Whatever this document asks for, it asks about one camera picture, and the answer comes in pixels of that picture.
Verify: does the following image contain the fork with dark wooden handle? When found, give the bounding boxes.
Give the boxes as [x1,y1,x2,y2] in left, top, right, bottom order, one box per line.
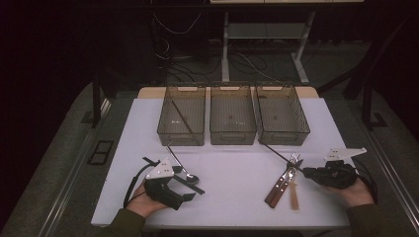
[264,152,302,209]

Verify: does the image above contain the white table mat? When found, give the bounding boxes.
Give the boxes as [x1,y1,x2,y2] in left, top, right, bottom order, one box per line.
[90,98,384,230]

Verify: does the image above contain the black upright post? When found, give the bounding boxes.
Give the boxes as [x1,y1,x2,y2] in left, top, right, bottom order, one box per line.
[91,73,104,129]

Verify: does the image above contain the black floor frame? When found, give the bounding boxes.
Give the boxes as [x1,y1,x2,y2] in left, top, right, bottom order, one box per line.
[87,139,116,166]

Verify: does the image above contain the person's right hand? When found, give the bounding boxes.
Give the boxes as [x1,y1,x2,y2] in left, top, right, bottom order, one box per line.
[324,177,375,208]

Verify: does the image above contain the black chopstick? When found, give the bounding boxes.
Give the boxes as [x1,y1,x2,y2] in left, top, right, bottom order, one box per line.
[172,175,206,196]
[257,139,304,172]

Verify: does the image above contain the hanging white cable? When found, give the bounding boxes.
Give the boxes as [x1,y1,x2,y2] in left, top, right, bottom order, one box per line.
[152,11,203,36]

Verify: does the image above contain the smoky transparent plastic bin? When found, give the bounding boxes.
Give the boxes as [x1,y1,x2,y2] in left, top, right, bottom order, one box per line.
[209,83,257,146]
[156,84,207,147]
[255,82,311,146]

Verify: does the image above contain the grey metal stand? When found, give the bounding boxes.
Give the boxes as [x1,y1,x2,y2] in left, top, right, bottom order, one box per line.
[220,11,312,86]

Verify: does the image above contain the metal spoon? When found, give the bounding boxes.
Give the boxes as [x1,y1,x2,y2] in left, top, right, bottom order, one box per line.
[166,145,201,186]

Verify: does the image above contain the bundle of black floor cables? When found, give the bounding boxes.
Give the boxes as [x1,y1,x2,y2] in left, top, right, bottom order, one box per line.
[154,36,275,85]

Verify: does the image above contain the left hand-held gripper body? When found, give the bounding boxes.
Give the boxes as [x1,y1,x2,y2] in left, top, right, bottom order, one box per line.
[143,157,188,211]

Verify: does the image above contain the brown chopstick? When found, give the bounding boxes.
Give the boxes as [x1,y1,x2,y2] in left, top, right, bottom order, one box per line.
[170,99,196,135]

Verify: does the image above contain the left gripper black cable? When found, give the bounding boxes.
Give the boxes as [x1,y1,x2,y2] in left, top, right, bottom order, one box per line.
[123,156,161,209]

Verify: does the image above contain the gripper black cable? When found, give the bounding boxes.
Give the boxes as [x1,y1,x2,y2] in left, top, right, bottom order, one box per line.
[123,156,161,209]
[352,157,379,205]

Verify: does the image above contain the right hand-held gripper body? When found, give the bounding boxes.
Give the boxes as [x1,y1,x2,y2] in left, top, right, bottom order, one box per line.
[310,146,368,191]

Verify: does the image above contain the black metal stand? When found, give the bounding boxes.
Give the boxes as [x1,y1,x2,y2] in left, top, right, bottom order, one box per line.
[317,13,419,131]

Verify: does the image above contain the person's left hand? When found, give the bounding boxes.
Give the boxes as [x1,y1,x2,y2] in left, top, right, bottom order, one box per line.
[126,180,169,219]

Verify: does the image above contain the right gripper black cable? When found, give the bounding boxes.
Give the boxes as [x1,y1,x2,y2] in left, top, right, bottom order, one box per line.
[352,157,379,205]

